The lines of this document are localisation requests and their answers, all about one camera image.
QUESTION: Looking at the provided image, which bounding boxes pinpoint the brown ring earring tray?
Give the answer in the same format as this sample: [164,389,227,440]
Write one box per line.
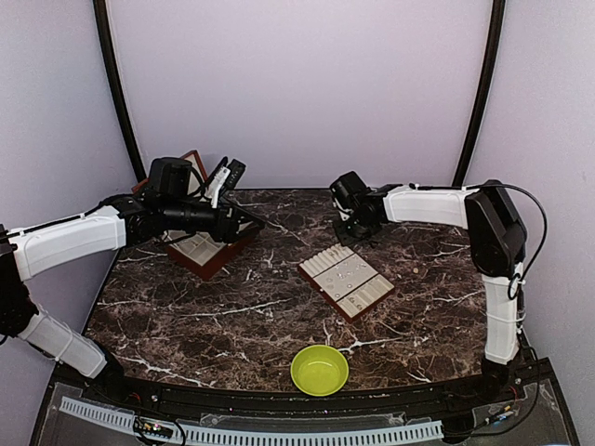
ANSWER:
[298,243,395,323]

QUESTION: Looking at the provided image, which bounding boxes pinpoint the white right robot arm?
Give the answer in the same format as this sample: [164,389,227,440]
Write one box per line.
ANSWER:
[329,171,536,403]

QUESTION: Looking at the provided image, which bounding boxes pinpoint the brown wooden jewelry box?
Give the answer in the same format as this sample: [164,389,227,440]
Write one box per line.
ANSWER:
[133,151,256,281]

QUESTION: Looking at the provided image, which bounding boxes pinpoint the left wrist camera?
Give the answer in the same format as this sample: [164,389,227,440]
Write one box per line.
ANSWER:
[204,157,245,208]

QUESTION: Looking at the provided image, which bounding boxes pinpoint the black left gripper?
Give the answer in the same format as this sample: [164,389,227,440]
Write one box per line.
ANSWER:
[162,194,265,243]

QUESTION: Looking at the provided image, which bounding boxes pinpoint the black right frame post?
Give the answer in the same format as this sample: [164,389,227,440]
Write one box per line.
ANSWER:
[451,0,506,187]

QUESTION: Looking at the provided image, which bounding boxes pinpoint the black frame post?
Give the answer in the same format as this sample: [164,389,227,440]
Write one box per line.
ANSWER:
[451,0,506,187]
[92,0,146,182]

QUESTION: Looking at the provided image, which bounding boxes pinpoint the black left frame post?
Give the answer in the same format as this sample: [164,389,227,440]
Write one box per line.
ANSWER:
[92,0,146,182]

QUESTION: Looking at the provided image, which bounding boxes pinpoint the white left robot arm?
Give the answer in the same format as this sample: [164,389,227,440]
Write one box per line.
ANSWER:
[1,157,264,405]

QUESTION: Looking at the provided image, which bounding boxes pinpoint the white slotted cable duct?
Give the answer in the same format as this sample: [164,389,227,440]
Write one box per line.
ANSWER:
[59,397,443,445]

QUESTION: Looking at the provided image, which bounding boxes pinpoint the green bowl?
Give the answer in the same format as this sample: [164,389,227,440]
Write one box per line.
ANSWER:
[290,345,350,397]

